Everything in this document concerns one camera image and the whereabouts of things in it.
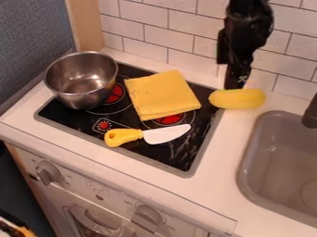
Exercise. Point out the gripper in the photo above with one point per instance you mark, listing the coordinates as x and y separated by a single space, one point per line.
247 37

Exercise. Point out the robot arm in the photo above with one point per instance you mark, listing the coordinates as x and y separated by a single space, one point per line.
247 6

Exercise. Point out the toy stove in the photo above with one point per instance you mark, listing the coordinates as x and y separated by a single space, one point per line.
177 145

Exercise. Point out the toy sink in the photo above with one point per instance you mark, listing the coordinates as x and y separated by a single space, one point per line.
280 160

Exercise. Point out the yellow cloth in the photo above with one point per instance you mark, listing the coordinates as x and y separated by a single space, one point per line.
161 94

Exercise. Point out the yellow toy knife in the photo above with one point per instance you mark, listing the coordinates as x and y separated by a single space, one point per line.
140 135

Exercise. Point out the silver pot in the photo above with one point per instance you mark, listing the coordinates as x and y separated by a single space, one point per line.
80 78

